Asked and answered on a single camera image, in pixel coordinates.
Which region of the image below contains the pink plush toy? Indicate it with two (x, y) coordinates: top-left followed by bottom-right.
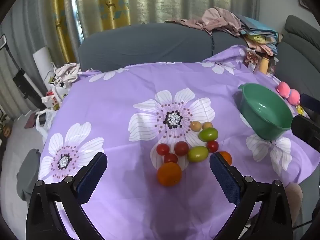
(276, 81), (300, 105)

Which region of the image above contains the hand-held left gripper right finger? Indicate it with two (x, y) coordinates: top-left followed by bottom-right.
(209, 151), (293, 240)

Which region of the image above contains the yellow deer print curtain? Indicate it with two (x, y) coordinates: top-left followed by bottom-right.
(53, 0), (131, 64)

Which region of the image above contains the grey cushion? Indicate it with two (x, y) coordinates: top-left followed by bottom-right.
(16, 149), (43, 202)

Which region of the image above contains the white plastic bag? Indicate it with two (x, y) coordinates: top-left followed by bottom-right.
(35, 109), (58, 140)

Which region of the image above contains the white printed shopping bag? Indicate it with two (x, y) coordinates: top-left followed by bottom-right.
(41, 80), (69, 111)

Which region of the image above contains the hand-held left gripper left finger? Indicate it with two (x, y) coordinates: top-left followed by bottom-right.
(26, 152), (108, 240)

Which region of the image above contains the yellowish green tomato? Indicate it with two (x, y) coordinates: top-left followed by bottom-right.
(188, 146), (209, 162)

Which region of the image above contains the large orange mandarin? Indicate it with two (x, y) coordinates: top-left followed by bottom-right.
(157, 162), (182, 187)

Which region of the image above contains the grey sofa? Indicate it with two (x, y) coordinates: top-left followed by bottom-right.
(77, 14), (320, 100)

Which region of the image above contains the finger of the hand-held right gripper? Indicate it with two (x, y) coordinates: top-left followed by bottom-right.
(299, 93), (320, 114)
(291, 114), (320, 153)

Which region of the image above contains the person's leg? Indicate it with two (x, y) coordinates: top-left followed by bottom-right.
(285, 182), (303, 227)

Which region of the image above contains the stack of folded colourful clothes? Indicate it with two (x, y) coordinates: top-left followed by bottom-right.
(239, 15), (280, 55)

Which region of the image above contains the pink crumpled garment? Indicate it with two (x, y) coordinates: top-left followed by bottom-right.
(166, 7), (243, 37)

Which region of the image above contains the purple floral tablecloth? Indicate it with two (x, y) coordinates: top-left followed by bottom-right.
(39, 44), (318, 240)

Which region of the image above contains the grey curtain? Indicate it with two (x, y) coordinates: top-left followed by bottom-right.
(0, 0), (75, 120)

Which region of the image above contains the small orange mandarin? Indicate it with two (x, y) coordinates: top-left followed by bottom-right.
(219, 151), (233, 166)

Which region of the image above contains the yellow cup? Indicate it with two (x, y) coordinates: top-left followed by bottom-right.
(259, 56), (270, 75)

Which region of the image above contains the green plastic bowl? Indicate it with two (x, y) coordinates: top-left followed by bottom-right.
(237, 83), (293, 141)

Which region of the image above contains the red cherry tomato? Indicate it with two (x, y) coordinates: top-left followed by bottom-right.
(156, 143), (170, 156)
(174, 141), (190, 156)
(164, 153), (178, 164)

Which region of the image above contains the red tomato with green stem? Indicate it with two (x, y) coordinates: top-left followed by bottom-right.
(206, 140), (219, 153)

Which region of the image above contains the beige textured curtain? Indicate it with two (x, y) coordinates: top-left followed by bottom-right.
(72, 0), (263, 39)

